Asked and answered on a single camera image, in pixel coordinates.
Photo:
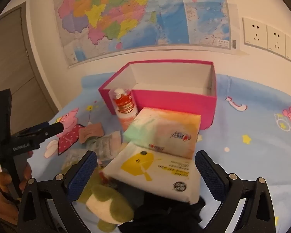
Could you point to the black cloth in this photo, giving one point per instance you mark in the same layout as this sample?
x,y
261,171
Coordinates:
x,y
160,218

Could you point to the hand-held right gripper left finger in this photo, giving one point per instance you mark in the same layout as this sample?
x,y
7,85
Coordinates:
x,y
83,174

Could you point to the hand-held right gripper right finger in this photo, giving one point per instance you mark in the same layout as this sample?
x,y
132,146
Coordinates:
x,y
209,172

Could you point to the pink cardboard box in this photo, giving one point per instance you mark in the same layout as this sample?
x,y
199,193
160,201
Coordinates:
x,y
174,102

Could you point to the green plush toy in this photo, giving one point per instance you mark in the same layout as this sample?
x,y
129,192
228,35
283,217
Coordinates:
x,y
111,199

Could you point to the grey wooden door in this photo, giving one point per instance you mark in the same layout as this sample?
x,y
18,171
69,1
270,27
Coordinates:
x,y
14,65

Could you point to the clear plastic packet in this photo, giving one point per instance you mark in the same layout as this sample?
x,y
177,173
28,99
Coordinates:
x,y
74,159

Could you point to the large pastel tissue pack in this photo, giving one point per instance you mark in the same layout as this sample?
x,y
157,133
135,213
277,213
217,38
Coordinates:
x,y
160,131

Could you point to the person's left forearm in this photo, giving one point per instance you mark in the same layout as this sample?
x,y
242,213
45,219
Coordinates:
x,y
2,206

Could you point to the person's left hand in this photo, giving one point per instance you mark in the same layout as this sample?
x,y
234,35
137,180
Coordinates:
x,y
26,172

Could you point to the white wipes pack yellow print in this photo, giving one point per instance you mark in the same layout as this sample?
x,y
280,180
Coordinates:
x,y
160,174

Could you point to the colourful wall map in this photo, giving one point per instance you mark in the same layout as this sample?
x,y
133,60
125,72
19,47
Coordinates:
x,y
135,17

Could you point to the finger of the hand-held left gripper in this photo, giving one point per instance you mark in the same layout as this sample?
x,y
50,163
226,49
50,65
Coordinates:
x,y
46,130

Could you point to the orange lotion bottle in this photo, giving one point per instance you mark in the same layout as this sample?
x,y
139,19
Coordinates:
x,y
123,106

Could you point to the small white printed packet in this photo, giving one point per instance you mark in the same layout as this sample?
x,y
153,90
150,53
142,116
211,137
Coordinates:
x,y
109,145

